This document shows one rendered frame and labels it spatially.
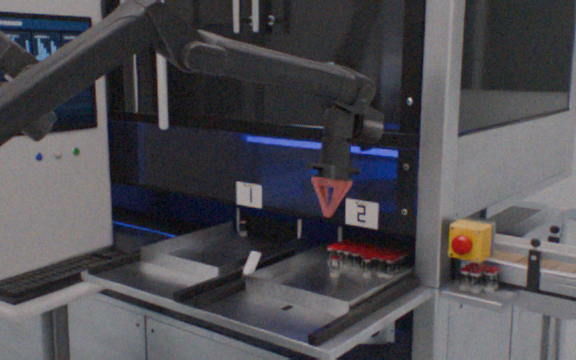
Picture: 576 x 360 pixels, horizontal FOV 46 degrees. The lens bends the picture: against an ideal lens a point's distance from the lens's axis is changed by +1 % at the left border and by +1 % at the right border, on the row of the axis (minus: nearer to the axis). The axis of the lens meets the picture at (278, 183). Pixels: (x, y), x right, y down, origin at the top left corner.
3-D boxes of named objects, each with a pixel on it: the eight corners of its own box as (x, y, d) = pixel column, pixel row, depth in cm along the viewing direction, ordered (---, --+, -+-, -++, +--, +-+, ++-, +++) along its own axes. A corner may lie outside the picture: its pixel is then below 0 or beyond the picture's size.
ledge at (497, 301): (466, 281, 155) (466, 274, 155) (523, 294, 147) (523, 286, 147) (440, 298, 144) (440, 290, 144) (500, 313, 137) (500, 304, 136)
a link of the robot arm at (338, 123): (319, 103, 128) (341, 104, 124) (344, 108, 133) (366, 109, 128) (315, 139, 128) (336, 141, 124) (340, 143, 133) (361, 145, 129)
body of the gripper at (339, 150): (360, 178, 130) (365, 140, 130) (332, 175, 122) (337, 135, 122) (332, 174, 134) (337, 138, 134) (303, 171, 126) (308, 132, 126)
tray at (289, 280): (332, 253, 170) (332, 240, 169) (426, 274, 154) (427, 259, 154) (245, 290, 144) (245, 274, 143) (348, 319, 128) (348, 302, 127)
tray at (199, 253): (233, 232, 191) (232, 220, 190) (307, 248, 175) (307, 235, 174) (140, 261, 164) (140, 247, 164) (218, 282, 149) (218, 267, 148)
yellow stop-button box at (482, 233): (461, 249, 147) (462, 217, 145) (493, 255, 142) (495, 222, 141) (446, 257, 141) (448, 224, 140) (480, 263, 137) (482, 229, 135)
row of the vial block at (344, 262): (330, 262, 162) (330, 244, 161) (396, 277, 151) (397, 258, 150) (325, 265, 160) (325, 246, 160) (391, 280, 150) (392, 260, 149)
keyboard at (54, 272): (107, 253, 196) (106, 245, 195) (141, 261, 188) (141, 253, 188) (-22, 294, 164) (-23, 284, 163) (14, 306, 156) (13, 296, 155)
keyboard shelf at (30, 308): (92, 255, 204) (92, 246, 203) (159, 271, 188) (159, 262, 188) (-52, 300, 167) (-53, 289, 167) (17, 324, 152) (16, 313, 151)
